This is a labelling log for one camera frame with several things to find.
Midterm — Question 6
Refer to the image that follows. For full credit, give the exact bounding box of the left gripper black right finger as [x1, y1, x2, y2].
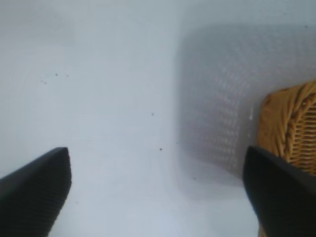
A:
[242, 145, 316, 237]

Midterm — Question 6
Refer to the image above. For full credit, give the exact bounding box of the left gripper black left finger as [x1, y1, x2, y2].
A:
[0, 147, 73, 237]

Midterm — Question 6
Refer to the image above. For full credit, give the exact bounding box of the brown woven wicker basket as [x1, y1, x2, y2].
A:
[256, 79, 316, 237]

